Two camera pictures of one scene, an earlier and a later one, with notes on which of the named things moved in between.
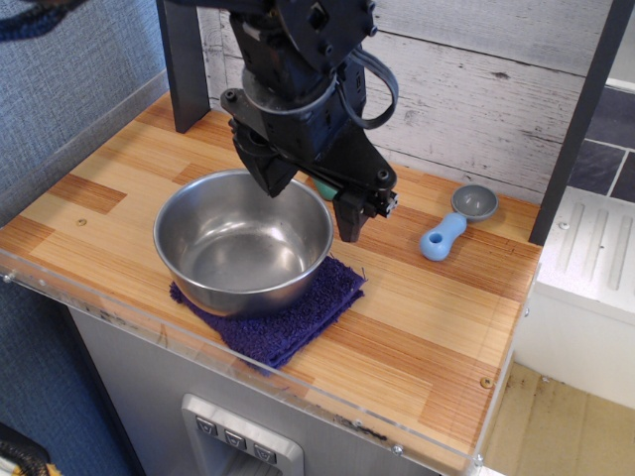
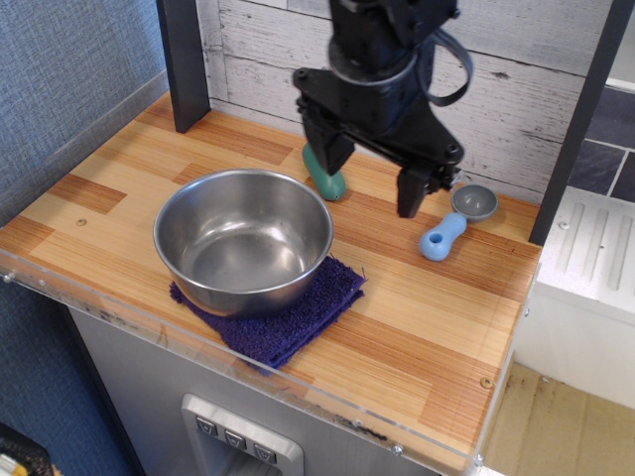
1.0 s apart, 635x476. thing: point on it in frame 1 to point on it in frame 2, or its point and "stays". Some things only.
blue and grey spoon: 469,203 stays
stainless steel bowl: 235,251 stays
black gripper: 327,142 to 390,115
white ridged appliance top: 589,260 stays
